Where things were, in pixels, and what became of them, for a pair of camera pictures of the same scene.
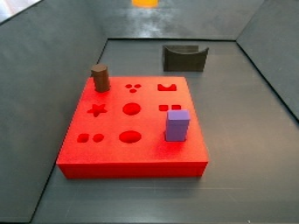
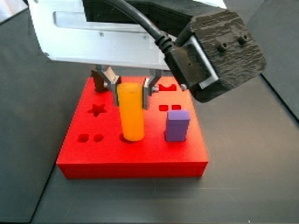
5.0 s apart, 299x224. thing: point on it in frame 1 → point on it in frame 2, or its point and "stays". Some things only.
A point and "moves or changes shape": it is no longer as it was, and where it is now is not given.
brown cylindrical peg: x=100 y=77 stays
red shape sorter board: x=116 y=138 stays
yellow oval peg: x=144 y=3 moves or changes shape
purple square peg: x=176 y=124 stays
